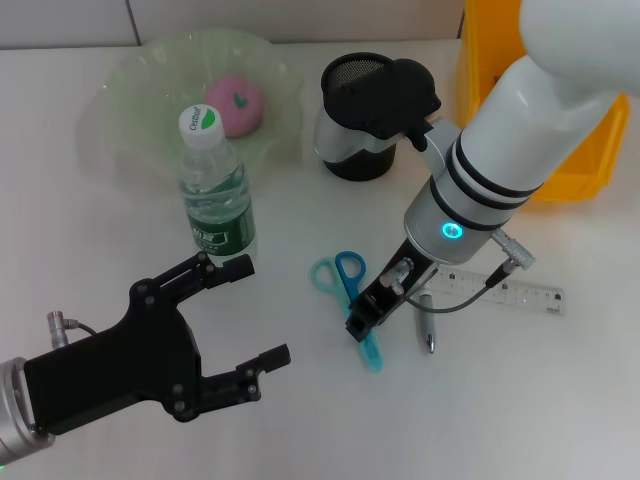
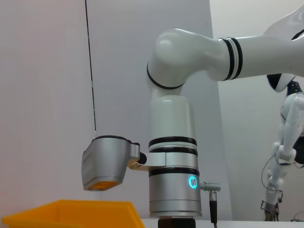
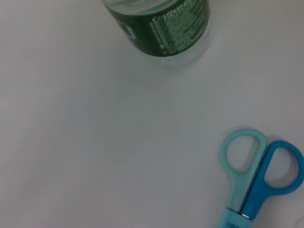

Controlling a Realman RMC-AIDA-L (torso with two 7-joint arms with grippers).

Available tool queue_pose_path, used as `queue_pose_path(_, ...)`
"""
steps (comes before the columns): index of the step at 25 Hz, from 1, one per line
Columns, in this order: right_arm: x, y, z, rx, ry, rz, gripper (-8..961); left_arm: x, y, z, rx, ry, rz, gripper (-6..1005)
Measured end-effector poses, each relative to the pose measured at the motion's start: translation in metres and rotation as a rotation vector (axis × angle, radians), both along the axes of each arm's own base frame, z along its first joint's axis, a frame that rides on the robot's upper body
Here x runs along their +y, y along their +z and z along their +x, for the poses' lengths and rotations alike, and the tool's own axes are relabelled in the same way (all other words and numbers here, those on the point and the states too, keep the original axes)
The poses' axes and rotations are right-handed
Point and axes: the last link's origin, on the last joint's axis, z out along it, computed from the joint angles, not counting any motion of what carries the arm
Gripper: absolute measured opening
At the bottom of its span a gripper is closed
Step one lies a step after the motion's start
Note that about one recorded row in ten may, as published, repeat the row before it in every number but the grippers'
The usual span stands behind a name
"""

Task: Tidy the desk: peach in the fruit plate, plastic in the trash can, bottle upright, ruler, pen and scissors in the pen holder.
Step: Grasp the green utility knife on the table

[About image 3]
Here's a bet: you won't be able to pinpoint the blue and teal scissors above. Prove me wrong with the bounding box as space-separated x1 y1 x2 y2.
218 127 304 228

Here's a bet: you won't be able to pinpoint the water bottle with green label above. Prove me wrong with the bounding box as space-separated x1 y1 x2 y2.
101 0 212 69

